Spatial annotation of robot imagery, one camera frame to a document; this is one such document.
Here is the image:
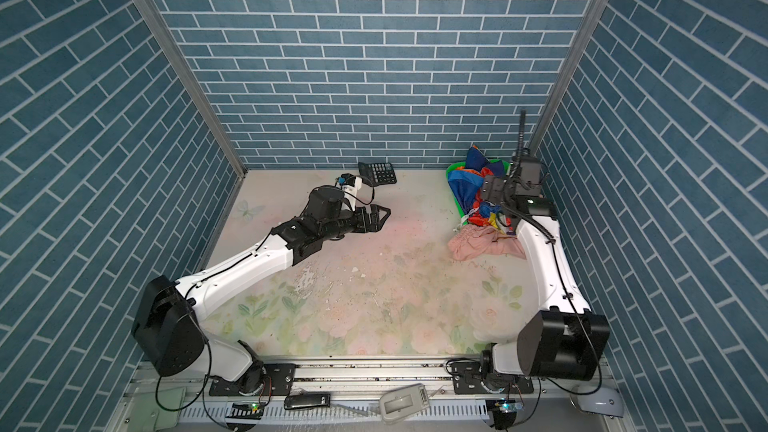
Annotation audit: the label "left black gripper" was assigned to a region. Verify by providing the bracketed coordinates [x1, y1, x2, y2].
[319, 203, 392, 243]

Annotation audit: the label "rainbow striped shorts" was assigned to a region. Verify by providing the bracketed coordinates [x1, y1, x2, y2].
[446, 145, 515, 236]

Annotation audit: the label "green plastic basket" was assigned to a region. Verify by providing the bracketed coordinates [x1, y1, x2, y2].
[446, 157, 509, 223]

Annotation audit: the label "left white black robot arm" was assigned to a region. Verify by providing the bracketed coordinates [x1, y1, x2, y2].
[131, 204, 391, 382]

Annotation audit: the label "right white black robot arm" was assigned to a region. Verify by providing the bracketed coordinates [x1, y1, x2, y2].
[480, 176, 610, 381]

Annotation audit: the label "pink shorts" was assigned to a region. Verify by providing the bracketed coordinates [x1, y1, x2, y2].
[448, 224, 526, 261]

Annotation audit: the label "black calculator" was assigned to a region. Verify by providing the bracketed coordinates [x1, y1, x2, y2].
[358, 162, 397, 187]

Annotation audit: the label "grey plastic clip device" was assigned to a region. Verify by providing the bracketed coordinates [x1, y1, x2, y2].
[379, 384, 430, 424]

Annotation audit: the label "right green circuit board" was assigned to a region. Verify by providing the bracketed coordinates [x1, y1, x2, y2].
[486, 399, 524, 415]

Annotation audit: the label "green circuit board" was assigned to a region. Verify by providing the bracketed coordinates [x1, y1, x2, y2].
[486, 399, 524, 415]
[226, 403, 264, 422]

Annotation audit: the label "left green circuit board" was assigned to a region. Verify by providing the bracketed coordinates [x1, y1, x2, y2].
[226, 403, 264, 422]

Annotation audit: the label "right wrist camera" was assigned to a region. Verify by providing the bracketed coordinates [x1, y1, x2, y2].
[515, 156, 542, 195]

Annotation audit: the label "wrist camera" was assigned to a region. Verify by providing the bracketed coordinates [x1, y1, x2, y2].
[515, 156, 542, 195]
[336, 173, 364, 199]

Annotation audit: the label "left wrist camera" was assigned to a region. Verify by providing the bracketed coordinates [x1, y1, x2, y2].
[336, 173, 364, 199]

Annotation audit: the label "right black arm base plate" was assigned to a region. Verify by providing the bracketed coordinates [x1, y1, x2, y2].
[444, 358, 534, 395]

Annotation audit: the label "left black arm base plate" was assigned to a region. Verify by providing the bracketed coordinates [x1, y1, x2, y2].
[209, 363, 297, 397]

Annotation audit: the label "white slotted cable duct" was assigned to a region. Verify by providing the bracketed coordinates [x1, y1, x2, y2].
[207, 399, 490, 425]

